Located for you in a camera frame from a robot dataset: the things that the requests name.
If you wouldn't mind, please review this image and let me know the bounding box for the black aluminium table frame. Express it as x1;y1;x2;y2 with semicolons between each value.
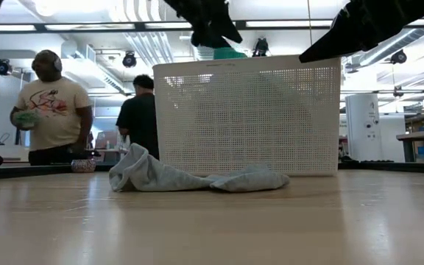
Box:
0;161;424;181

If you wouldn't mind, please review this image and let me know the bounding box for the silver ventilation duct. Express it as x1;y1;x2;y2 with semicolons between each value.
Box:
344;14;424;62

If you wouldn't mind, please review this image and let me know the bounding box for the person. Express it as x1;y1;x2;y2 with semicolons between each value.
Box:
9;49;94;166
115;74;160;160

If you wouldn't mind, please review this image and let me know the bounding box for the light grey garment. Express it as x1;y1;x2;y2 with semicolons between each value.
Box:
108;142;291;193

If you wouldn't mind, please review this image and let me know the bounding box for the white cylindrical appliance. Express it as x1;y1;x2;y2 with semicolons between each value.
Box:
345;93;382;162

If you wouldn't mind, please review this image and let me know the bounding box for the small round bowl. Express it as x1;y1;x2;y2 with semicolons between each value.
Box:
71;158;97;174

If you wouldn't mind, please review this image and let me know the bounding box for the white perforated plastic basket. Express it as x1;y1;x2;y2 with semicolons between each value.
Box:
152;54;342;177

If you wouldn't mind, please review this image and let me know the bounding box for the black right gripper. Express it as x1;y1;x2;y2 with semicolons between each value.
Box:
299;0;424;63

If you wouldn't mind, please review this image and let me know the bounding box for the teal garment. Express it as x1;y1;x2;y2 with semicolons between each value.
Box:
213;46;249;60

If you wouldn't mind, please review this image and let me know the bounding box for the ceiling light strip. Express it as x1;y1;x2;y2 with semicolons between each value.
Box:
245;20;333;28
144;21;193;29
44;23;135;31
0;24;36;32

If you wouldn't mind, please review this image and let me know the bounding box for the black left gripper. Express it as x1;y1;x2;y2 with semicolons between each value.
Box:
163;0;243;49

